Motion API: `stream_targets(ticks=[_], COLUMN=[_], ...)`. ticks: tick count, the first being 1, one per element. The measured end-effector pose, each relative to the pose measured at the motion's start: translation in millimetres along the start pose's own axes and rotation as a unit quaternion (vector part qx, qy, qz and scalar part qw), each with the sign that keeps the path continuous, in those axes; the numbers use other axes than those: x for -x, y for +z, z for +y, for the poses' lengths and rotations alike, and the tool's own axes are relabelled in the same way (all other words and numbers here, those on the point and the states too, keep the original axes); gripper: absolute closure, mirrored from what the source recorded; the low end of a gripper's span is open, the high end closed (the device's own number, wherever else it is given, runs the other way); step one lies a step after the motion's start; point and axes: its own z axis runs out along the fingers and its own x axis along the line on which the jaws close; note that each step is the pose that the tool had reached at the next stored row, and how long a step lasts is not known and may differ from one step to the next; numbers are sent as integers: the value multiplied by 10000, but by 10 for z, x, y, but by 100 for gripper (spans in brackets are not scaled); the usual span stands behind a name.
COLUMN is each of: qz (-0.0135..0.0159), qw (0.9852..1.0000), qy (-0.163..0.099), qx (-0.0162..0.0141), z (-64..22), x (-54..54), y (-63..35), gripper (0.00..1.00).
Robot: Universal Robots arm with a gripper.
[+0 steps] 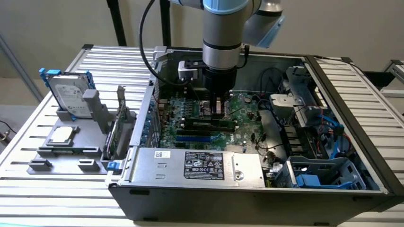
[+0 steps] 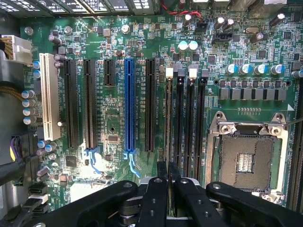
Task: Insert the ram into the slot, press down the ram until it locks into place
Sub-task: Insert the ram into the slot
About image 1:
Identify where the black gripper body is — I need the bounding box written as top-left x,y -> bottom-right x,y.
202,67 -> 238,96

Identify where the black RAM slot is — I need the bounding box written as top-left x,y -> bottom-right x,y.
175,126 -> 235,136

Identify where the blue expansion slot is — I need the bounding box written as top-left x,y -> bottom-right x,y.
175,134 -> 212,143

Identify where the CPU socket with cover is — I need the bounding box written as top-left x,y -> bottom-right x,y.
199,99 -> 231,119

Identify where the green Dell motherboard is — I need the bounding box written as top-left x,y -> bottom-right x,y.
158,89 -> 272,154

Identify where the black open PC case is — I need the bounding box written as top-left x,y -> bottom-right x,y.
107,46 -> 396,222

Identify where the grey disk bay cage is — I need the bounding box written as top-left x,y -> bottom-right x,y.
270,66 -> 330,128

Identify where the silver power supply unit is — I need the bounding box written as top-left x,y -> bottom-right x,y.
118,147 -> 267,188

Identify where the green graphics card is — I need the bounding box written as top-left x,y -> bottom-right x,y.
103,85 -> 131,160

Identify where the black stand pole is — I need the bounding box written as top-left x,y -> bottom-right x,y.
106,0 -> 128,47

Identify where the blue plastic drive caddy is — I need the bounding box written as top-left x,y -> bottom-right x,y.
274,155 -> 368,191

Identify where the grey parts rack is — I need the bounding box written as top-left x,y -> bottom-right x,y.
27,89 -> 138,175

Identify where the silver CPU chip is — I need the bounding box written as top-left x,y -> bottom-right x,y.
50,126 -> 78,144

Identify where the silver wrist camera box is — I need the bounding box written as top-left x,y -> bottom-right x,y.
178,60 -> 204,80

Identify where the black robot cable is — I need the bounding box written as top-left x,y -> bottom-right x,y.
139,0 -> 194,86

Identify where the blue SATA wire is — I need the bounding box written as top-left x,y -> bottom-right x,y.
318,113 -> 347,154

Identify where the silver hard disk blue frame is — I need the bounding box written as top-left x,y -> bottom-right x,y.
38,68 -> 96,122

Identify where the black floor cable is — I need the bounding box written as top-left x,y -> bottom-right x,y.
0,120 -> 19,142

